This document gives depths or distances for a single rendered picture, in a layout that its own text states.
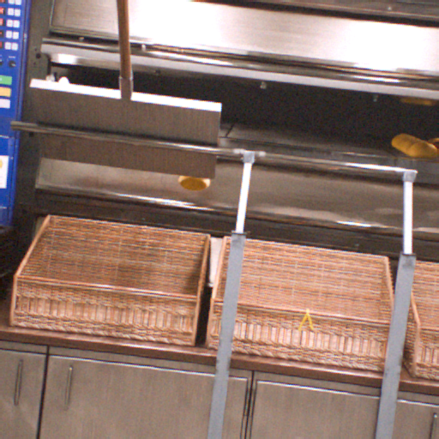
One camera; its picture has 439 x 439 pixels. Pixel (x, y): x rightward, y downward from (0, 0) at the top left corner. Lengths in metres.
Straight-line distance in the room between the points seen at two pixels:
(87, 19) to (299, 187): 0.89
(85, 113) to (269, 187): 0.74
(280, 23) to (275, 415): 1.28
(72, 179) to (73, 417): 0.85
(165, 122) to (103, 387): 0.80
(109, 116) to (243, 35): 0.62
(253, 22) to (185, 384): 1.22
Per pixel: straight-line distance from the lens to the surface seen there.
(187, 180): 3.51
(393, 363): 3.21
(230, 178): 3.72
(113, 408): 3.32
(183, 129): 3.29
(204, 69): 3.54
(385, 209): 3.73
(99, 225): 3.72
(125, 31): 3.00
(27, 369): 3.33
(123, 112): 3.28
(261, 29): 3.69
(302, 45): 3.68
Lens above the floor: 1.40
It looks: 8 degrees down
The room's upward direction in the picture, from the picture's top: 7 degrees clockwise
